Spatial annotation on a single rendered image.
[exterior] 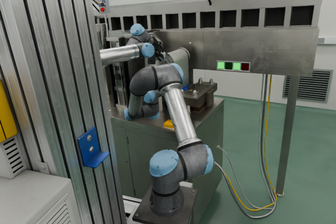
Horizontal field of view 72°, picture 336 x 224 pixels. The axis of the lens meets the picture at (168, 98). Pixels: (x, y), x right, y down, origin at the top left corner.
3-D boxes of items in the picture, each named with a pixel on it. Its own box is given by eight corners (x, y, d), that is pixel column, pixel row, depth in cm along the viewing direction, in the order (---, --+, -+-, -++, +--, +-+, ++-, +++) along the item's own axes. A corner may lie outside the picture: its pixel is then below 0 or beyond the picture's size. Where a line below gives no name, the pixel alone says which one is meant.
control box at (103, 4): (98, 13, 177) (96, -1, 174) (102, 13, 183) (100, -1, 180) (106, 12, 176) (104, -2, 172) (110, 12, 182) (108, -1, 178)
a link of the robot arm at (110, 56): (56, 54, 91) (155, 38, 119) (49, 52, 99) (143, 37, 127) (63, 82, 95) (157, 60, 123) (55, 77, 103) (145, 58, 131)
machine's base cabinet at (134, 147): (13, 155, 293) (-9, 91, 263) (58, 132, 344) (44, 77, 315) (193, 242, 168) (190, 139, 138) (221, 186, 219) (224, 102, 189)
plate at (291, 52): (34, 57, 300) (28, 34, 289) (53, 54, 322) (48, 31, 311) (311, 78, 146) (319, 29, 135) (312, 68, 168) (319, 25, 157)
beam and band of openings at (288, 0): (30, 33, 291) (25, 14, 283) (36, 33, 297) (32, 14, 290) (317, 28, 138) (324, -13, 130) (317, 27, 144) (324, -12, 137)
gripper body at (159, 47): (164, 46, 151) (156, 35, 141) (161, 57, 149) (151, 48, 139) (155, 46, 155) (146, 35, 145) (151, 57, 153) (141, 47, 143)
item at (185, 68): (174, 94, 168) (172, 69, 161) (188, 85, 186) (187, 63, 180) (174, 94, 167) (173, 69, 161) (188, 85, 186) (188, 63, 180)
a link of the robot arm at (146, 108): (141, 117, 149) (139, 101, 145) (157, 114, 152) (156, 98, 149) (144, 122, 142) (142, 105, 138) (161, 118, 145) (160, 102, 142)
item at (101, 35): (98, 94, 216) (87, 32, 197) (108, 90, 227) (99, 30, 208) (108, 96, 209) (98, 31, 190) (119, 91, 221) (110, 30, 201)
